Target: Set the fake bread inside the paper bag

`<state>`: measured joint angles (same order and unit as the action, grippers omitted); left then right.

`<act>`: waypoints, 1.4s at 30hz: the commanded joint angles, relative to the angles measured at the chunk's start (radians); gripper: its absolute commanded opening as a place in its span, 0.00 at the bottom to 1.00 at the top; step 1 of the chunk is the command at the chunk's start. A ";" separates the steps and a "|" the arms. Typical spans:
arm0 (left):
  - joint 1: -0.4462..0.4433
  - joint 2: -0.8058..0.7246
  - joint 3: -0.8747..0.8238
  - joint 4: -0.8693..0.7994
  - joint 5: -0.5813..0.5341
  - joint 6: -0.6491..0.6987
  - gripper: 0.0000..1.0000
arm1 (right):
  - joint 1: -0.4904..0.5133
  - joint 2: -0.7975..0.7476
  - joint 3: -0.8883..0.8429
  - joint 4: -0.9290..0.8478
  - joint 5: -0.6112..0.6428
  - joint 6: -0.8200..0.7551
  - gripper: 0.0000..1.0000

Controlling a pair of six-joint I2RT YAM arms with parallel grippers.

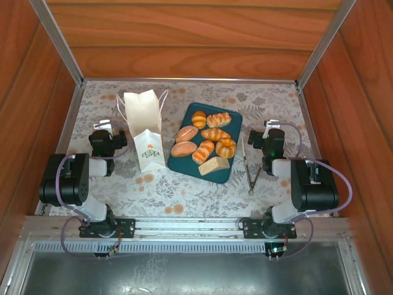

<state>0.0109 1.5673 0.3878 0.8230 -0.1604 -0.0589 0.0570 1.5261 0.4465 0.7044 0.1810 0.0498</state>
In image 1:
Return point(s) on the white paper bag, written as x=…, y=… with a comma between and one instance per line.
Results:
x=144, y=123

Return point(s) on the braided fake bread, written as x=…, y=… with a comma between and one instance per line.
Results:
x=218, y=120

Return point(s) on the beige wedge fake bread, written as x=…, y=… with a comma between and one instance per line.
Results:
x=214, y=166

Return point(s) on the orange striped fake bread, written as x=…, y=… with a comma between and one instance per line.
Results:
x=203, y=151

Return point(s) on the small round croissant bun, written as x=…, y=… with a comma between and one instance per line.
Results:
x=199, y=119

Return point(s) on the oval pink-sprinkled fake bread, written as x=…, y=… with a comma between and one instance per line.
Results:
x=186, y=133
x=183, y=148

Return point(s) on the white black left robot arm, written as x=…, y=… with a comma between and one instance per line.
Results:
x=66, y=181

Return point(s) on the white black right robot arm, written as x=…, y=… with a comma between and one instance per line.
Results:
x=316, y=190

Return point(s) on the long striped fake bread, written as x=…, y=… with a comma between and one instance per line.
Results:
x=215, y=134

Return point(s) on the teal rectangular tray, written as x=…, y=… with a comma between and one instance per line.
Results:
x=184, y=166

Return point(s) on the floral tablecloth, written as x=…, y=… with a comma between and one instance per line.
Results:
x=190, y=196

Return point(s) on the small controller board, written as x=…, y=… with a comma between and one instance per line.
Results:
x=113, y=249
x=276, y=249

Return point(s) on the grey metal panel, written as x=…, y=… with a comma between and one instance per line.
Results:
x=184, y=273

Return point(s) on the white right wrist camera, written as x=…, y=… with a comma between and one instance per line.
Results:
x=271, y=125

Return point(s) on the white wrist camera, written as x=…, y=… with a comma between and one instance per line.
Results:
x=271, y=125
x=102, y=125

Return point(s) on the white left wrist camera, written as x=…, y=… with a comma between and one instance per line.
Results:
x=102, y=125

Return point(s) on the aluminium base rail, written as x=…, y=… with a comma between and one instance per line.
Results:
x=184, y=225

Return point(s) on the aluminium frame post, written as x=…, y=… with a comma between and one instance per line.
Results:
x=325, y=43
x=58, y=43

